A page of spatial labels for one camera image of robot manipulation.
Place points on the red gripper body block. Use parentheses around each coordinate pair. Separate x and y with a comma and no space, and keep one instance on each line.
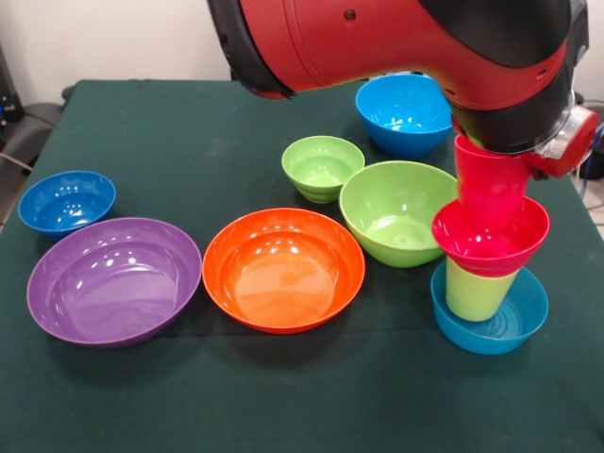
(578,146)

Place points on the large green bowl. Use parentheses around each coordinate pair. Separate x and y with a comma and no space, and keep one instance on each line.
(391,222)

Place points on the purple bowl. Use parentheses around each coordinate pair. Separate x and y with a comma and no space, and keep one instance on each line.
(113,292)

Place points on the pink cup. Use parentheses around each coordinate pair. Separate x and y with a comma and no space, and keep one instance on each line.
(488,189)

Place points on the black equipment case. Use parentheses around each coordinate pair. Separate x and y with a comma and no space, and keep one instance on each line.
(9,108)

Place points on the orange bowl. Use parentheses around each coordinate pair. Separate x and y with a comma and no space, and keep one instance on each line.
(283,283)

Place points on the small green bowl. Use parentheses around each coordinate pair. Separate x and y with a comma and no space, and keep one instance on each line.
(321,167)

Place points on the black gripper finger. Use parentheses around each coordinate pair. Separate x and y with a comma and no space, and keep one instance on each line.
(541,174)

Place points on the small dark blue bowl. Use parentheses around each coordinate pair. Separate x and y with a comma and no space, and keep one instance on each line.
(66,205)

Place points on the large blue bowl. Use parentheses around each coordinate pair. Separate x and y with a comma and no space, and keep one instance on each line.
(401,122)

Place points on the black pedestal leg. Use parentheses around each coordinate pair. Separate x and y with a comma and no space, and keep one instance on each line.
(38,127)

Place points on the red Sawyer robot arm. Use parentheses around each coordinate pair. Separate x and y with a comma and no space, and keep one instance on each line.
(377,42)

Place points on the green cup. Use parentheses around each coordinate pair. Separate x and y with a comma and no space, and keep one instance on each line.
(472,297)

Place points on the light blue ribbed bowl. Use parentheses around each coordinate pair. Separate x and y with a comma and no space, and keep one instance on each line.
(524,325)

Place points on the dark green tablecloth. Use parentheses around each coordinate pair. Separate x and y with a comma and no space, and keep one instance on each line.
(302,401)

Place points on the pink bowl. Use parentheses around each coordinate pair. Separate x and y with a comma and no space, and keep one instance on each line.
(491,257)

